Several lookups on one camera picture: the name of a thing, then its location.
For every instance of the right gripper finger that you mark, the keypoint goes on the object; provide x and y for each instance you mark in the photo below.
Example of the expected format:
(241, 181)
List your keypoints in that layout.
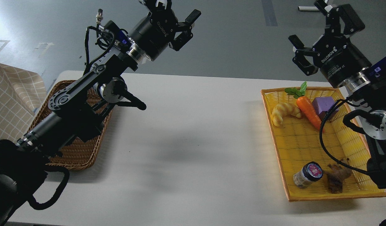
(340, 21)
(301, 52)

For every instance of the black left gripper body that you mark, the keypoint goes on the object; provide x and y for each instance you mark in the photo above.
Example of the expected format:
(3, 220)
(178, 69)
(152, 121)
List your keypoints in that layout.
(153, 33)

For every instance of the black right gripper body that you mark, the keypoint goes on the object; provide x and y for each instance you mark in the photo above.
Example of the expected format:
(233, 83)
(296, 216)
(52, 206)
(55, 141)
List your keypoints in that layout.
(338, 59)

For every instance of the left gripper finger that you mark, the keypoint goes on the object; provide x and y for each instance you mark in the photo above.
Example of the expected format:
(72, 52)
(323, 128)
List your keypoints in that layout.
(157, 6)
(184, 29)

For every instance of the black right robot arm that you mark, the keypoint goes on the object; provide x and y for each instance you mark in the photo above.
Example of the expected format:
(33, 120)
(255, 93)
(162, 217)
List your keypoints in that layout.
(368, 87)

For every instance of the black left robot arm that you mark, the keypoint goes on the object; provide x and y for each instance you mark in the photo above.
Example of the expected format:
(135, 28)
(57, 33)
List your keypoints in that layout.
(79, 110)

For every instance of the white stand base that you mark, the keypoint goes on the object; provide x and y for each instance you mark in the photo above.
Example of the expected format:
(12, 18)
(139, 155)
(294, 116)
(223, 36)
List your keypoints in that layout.
(312, 8)

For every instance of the purple cube block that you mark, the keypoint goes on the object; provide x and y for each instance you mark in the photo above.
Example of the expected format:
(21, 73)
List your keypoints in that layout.
(322, 104)

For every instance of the toy carrot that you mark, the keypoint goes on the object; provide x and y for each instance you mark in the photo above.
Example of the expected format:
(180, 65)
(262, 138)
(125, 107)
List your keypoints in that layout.
(305, 105)

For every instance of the toy croissant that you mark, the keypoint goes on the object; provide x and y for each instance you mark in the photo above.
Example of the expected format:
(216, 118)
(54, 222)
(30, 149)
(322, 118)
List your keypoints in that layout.
(282, 110)

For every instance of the brown toy animal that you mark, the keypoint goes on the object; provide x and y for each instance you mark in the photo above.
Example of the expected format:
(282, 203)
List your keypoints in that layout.
(336, 175)

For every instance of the small jar dark lid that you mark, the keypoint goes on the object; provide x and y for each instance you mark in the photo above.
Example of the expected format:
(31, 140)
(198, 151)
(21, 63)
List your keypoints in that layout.
(309, 174)

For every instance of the brown wicker basket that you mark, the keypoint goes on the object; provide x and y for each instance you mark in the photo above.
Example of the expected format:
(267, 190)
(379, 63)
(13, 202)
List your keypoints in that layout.
(79, 155)

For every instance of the beige checkered cloth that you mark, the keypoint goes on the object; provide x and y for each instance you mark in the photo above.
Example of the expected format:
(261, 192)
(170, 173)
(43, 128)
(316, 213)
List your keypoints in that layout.
(22, 92)

